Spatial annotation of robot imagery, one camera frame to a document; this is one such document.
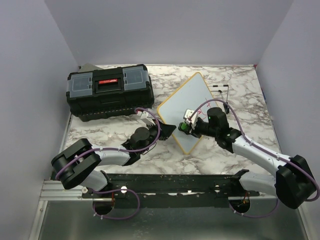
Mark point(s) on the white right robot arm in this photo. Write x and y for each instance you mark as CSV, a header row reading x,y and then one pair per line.
x,y
289,178

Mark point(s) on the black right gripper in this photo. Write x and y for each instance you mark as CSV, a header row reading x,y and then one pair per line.
x,y
194,132

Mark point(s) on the green whiteboard eraser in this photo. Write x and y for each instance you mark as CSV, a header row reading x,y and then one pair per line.
x,y
183,127

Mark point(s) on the yellow framed whiteboard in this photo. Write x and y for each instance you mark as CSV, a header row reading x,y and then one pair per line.
x,y
188,97

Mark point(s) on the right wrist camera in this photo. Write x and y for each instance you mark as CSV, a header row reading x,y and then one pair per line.
x,y
191,117

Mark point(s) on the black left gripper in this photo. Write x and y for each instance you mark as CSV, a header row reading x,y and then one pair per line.
x,y
166,131

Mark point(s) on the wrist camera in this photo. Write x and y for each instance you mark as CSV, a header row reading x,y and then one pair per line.
x,y
146,117
191,117

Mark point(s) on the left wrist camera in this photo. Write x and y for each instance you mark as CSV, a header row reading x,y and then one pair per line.
x,y
146,117

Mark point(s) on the black plastic toolbox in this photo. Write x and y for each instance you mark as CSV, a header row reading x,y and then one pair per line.
x,y
104,93

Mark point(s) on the black wire whiteboard stand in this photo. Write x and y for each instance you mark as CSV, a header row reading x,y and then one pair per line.
x,y
223,96

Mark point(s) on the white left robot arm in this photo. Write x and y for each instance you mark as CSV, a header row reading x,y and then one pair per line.
x,y
75,166

